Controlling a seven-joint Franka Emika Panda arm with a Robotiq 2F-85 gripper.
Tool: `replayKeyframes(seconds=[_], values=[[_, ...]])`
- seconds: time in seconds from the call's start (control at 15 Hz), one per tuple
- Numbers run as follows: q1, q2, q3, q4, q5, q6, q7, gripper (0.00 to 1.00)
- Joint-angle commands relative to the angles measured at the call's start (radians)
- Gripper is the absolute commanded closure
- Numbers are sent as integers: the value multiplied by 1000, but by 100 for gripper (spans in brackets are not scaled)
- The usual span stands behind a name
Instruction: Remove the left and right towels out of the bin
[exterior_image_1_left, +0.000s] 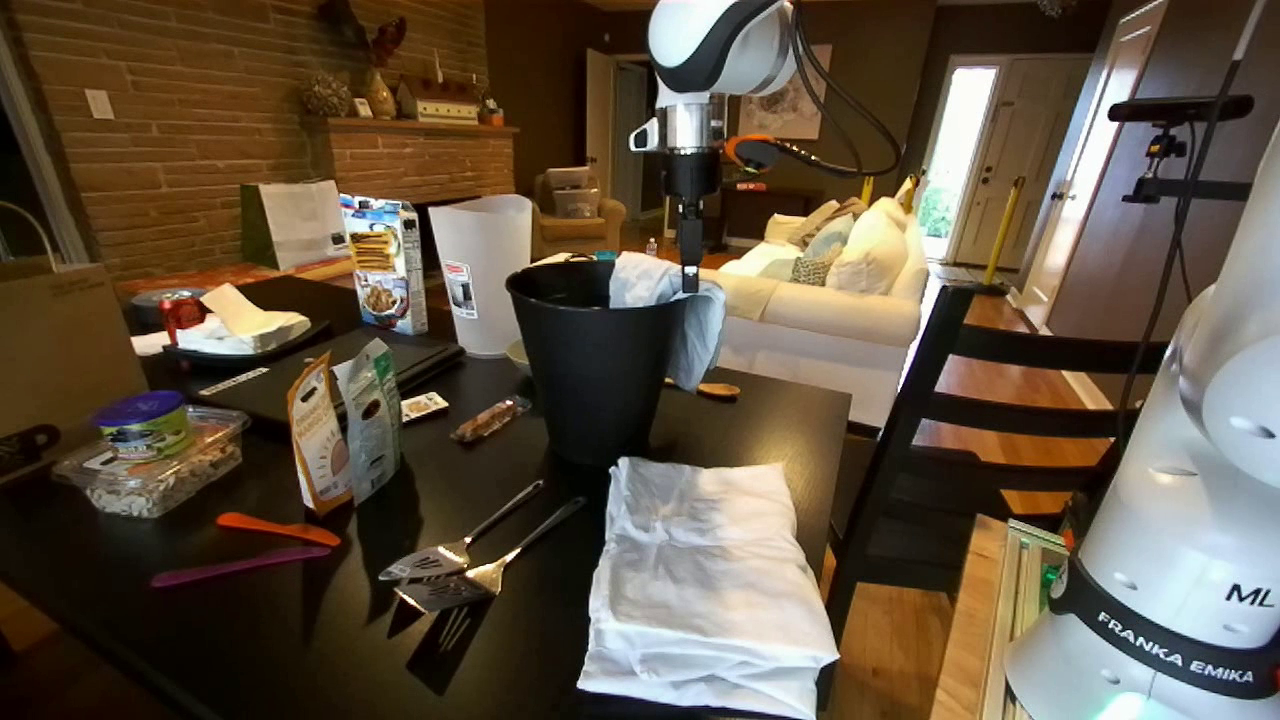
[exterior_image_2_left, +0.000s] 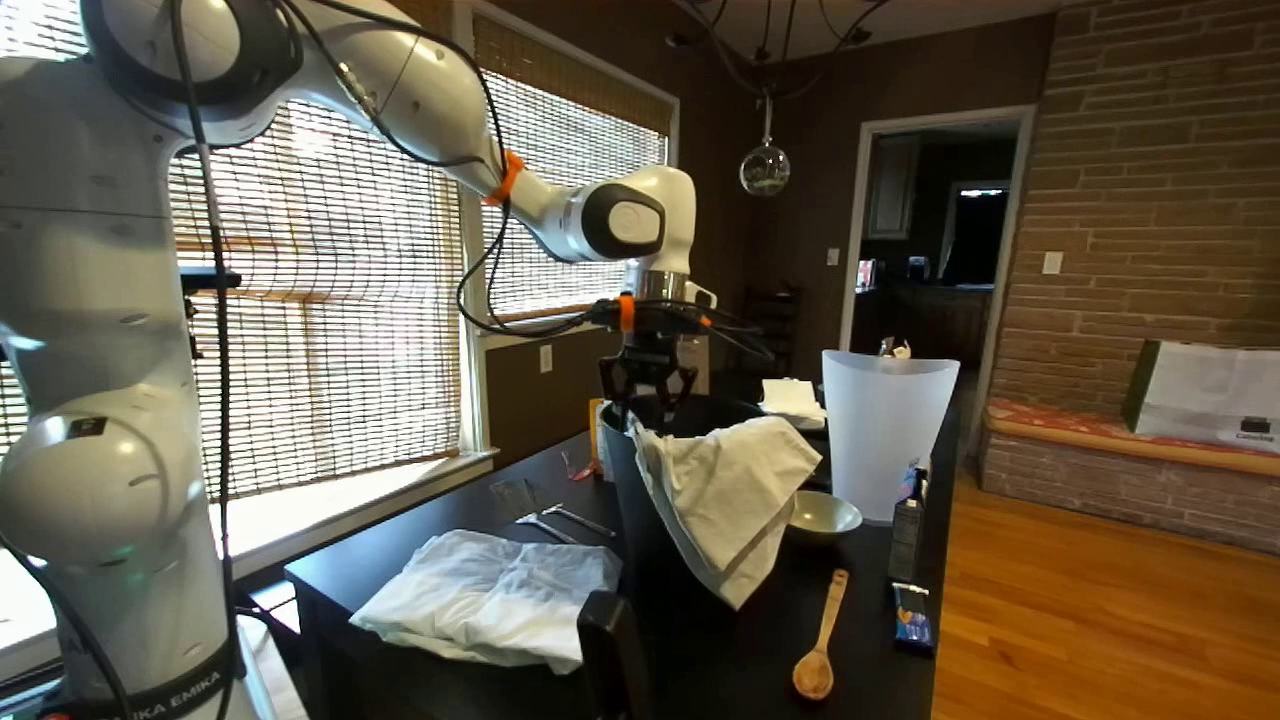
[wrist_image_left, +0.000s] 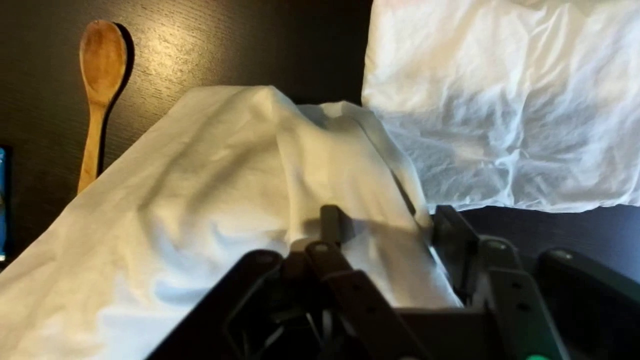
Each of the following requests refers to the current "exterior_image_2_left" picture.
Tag metal tongs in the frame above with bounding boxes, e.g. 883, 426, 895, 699
537, 501, 623, 544

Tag white translucent plastic container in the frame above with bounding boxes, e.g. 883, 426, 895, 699
816, 349, 962, 530

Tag wooden spoon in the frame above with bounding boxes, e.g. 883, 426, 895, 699
787, 566, 853, 706

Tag black bottle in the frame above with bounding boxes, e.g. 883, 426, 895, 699
887, 460, 930, 588

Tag hanging glass globe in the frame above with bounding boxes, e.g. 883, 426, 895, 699
737, 91, 796, 206

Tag brick hearth bench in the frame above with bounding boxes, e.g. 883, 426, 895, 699
978, 395, 1280, 557

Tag grey ceramic bowl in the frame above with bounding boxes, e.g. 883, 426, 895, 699
783, 488, 867, 539

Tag white folded napkins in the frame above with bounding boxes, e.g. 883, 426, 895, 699
757, 378, 833, 434

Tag square slotted metal spatula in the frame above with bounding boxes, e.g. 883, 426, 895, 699
511, 514, 582, 550

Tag wide bamboo window blind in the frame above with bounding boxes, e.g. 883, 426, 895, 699
0, 0, 470, 503

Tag narrow bamboo window blind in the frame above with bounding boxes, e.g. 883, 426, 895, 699
476, 68, 674, 324

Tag white cloth towel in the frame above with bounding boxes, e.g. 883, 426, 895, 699
618, 411, 822, 611
348, 524, 628, 677

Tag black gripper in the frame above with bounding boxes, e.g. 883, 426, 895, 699
600, 331, 699, 434

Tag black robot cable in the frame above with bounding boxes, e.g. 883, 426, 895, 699
0, 0, 596, 720

